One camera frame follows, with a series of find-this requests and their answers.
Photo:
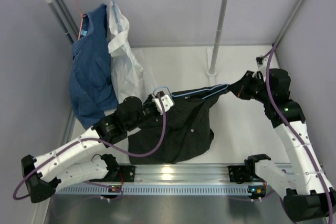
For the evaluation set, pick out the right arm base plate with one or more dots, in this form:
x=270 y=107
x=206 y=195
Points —
x=239 y=174

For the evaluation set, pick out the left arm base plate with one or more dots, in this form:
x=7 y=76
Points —
x=124 y=173

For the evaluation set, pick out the pink wire hanger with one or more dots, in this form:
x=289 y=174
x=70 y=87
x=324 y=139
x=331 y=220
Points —
x=82 y=16

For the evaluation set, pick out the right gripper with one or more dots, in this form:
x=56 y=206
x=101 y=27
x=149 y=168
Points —
x=240 y=88

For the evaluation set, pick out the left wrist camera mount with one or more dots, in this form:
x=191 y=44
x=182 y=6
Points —
x=163 y=102

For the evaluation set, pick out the blue checked shirt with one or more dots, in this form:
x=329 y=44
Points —
x=90 y=85

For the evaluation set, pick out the black pinstriped shirt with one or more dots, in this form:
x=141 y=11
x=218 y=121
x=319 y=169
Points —
x=187 y=133

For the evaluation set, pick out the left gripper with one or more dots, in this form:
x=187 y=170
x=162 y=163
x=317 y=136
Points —
x=155 y=119

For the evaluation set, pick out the aluminium mounting rail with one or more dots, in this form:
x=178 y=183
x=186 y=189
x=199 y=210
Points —
x=197 y=174

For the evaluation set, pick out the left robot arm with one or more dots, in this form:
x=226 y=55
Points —
x=46 y=174

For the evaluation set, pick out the white shirt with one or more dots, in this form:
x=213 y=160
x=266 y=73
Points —
x=130 y=73

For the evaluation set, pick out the slotted cable duct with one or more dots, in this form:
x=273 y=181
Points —
x=194 y=190

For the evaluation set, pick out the light blue hanger with shirt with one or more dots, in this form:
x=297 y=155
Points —
x=116 y=16

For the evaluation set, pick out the blue wire hanger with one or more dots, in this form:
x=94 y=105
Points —
x=202 y=93

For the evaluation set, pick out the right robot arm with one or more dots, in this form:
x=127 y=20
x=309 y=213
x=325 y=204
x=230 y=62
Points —
x=307 y=194

